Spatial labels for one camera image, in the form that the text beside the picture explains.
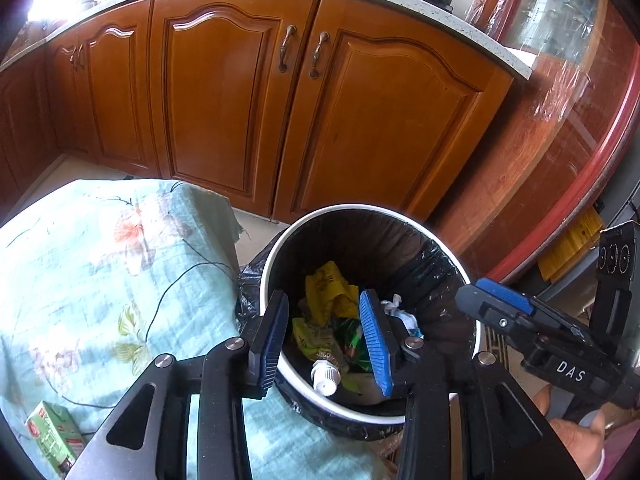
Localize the green milk carton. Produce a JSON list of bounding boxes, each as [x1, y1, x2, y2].
[[25, 401, 86, 479]]

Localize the white paper ball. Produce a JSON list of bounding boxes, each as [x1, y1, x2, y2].
[[381, 294, 424, 339]]

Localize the green foil snack bag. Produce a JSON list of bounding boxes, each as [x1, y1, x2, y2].
[[333, 318, 371, 373]]

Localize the green spout drink pouch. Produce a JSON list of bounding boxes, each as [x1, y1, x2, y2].
[[292, 318, 367, 398]]

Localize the yellow snack wrapper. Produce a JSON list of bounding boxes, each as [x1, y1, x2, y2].
[[305, 261, 359, 327]]

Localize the white rimmed trash bin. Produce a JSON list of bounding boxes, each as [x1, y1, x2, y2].
[[236, 204, 482, 441]]

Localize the wooden lower kitchen cabinets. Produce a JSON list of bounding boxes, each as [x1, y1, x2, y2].
[[1, 0, 514, 222]]

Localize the person's right hand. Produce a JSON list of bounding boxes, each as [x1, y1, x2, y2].
[[532, 386, 640, 480]]

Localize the red-framed glass door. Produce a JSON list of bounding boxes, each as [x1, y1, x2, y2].
[[431, 0, 639, 281]]

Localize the light blue floral tablecloth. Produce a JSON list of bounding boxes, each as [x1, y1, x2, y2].
[[1, 180, 242, 479]]

